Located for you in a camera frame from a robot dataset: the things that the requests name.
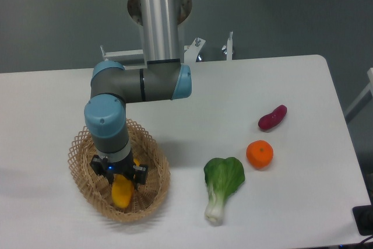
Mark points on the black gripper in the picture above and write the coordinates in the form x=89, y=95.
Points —
x=126, y=167

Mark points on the yellow mango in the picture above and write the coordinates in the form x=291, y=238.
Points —
x=122, y=191

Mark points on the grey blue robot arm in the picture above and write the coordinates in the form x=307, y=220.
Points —
x=165, y=77

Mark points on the woven wicker basket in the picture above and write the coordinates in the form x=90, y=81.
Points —
x=96, y=189

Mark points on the green bok choy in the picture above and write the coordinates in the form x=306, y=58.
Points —
x=223, y=177

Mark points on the orange tangerine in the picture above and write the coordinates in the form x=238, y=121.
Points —
x=259, y=154

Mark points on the purple sweet potato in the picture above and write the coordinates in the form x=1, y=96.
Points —
x=273, y=119

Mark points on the black device at edge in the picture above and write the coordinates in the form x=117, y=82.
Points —
x=363, y=219

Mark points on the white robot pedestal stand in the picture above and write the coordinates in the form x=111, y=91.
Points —
x=133, y=59

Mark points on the white frame at right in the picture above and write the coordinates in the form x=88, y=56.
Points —
x=360, y=101

